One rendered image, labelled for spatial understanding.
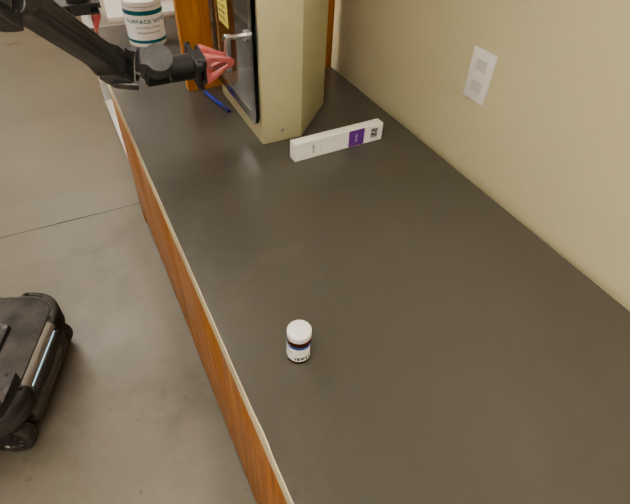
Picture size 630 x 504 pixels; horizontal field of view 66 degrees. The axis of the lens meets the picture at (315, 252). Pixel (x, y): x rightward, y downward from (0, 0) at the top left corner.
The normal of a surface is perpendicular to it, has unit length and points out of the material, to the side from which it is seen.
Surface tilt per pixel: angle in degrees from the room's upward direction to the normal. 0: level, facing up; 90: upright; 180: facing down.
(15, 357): 0
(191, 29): 90
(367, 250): 0
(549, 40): 90
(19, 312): 0
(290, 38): 90
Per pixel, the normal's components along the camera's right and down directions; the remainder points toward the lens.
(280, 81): 0.45, 0.63
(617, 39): -0.89, 0.29
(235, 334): 0.04, -0.72
